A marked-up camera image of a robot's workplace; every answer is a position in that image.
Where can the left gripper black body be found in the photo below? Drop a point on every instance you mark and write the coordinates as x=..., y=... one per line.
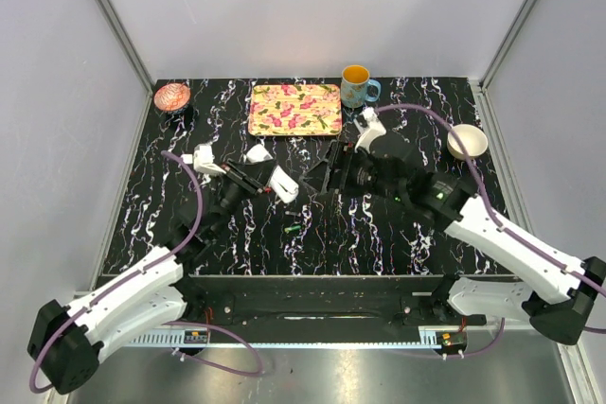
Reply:
x=240, y=183

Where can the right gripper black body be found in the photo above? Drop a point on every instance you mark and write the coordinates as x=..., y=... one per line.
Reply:
x=358, y=175

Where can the white remote control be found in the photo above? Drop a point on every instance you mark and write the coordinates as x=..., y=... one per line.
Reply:
x=282, y=183

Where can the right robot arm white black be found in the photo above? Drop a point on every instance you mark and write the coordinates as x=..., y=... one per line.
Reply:
x=554, y=292

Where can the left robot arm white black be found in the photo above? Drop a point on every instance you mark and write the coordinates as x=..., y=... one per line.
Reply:
x=69, y=342

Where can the green yellow battery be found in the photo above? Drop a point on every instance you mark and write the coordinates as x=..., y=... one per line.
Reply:
x=293, y=228

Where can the floral yellow tray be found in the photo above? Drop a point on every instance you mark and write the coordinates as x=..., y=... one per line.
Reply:
x=295, y=110

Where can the blue mug yellow inside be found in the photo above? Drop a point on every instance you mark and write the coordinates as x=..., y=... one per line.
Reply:
x=357, y=87

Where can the red patterned bowl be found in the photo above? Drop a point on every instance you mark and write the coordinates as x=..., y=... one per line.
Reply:
x=172, y=97

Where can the cream white bowl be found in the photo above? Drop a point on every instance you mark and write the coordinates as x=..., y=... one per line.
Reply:
x=473, y=139

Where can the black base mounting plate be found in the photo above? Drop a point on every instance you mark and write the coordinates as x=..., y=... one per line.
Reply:
x=388, y=307

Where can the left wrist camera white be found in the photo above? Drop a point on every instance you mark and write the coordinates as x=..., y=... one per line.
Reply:
x=202, y=160

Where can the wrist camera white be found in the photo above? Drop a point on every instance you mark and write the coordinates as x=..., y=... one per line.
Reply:
x=369, y=127
x=202, y=160

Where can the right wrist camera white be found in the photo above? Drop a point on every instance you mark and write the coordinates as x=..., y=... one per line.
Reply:
x=369, y=127

